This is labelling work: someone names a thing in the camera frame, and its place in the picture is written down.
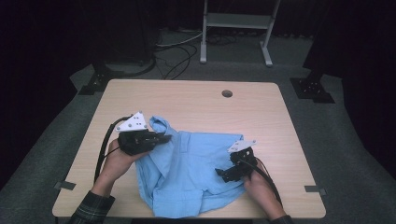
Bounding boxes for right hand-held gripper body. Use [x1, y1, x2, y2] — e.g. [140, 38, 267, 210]
[227, 139, 260, 182]

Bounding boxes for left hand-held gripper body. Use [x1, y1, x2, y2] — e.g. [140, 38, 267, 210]
[115, 111, 163, 157]

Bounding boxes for light blue button-up shirt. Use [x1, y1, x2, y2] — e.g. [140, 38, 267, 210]
[134, 115, 250, 219]

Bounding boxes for person's left hand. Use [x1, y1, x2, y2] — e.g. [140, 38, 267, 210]
[91, 138, 151, 198]

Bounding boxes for person's right hand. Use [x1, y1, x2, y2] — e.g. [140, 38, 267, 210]
[243, 169, 288, 220]

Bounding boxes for black round stand base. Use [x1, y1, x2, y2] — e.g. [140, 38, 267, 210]
[106, 55, 157, 78]

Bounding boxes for grey tape strip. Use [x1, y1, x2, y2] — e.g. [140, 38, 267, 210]
[304, 185, 328, 196]
[54, 181, 78, 191]

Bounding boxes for dark curtain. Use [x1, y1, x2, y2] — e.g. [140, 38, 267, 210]
[303, 0, 396, 171]
[0, 0, 160, 188]

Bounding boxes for white metal stand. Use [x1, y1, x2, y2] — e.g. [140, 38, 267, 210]
[200, 0, 281, 68]

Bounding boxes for black stand base plate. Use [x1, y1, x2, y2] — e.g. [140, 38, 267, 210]
[78, 60, 125, 96]
[290, 69, 336, 105]

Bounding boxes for black floor cables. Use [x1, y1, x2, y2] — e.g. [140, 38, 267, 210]
[153, 43, 199, 80]

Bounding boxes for white floor cable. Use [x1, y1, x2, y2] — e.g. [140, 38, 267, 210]
[155, 30, 204, 49]

